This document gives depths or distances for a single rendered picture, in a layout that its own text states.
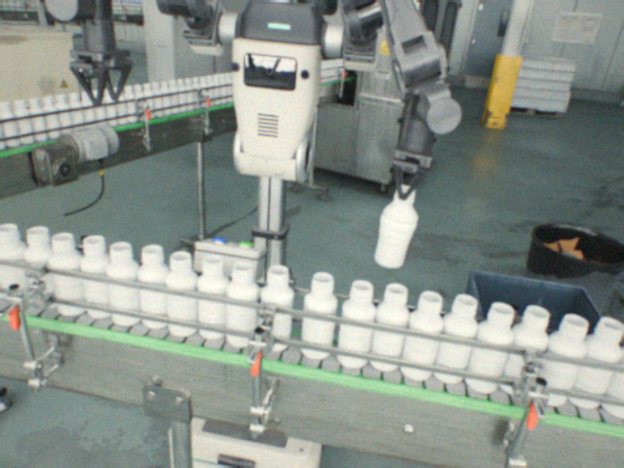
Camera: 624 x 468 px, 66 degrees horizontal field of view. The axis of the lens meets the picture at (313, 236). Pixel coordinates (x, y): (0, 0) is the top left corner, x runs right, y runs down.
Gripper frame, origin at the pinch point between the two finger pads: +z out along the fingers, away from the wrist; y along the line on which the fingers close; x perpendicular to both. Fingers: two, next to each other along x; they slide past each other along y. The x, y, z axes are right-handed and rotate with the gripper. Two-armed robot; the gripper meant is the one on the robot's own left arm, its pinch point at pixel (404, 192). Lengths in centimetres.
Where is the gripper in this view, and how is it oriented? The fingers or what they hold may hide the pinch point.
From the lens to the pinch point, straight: 94.9
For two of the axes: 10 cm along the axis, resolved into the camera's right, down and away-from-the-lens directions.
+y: 2.3, -4.0, 8.9
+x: -9.6, -2.4, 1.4
